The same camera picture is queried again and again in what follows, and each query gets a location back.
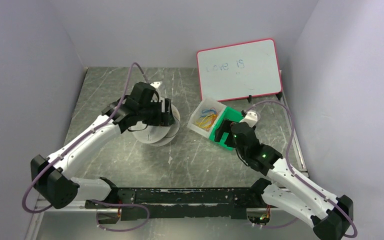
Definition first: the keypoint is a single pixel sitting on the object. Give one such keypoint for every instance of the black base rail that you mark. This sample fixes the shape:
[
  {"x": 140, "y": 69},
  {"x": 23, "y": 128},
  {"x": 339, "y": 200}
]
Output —
[{"x": 171, "y": 203}]

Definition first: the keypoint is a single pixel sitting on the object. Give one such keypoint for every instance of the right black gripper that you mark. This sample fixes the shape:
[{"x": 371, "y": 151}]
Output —
[{"x": 228, "y": 131}]

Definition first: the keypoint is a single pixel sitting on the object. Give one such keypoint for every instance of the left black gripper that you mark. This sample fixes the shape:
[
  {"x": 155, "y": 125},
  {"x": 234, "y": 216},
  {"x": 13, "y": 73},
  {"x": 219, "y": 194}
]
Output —
[{"x": 167, "y": 112}]

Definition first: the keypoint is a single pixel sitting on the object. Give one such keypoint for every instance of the green plastic bin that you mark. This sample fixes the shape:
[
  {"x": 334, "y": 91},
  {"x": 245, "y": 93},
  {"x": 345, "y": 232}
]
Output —
[{"x": 221, "y": 133}]

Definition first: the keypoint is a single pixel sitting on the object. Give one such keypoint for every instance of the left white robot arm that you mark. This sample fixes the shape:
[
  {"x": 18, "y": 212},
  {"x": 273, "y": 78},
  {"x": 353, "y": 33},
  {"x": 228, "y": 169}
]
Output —
[{"x": 54, "y": 176}]

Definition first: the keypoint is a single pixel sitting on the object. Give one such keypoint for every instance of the white filament spool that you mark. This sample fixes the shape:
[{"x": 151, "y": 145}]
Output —
[{"x": 157, "y": 136}]

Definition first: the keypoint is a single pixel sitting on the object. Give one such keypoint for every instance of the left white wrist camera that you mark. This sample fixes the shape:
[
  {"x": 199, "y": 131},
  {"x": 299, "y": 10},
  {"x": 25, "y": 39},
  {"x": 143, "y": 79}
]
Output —
[{"x": 158, "y": 85}]

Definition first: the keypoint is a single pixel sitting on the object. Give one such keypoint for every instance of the red framed whiteboard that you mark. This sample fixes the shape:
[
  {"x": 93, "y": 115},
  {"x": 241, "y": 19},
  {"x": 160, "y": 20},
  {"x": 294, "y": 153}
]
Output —
[{"x": 239, "y": 71}]

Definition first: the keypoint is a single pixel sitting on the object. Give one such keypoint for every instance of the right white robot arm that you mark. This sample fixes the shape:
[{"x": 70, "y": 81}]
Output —
[{"x": 284, "y": 187}]

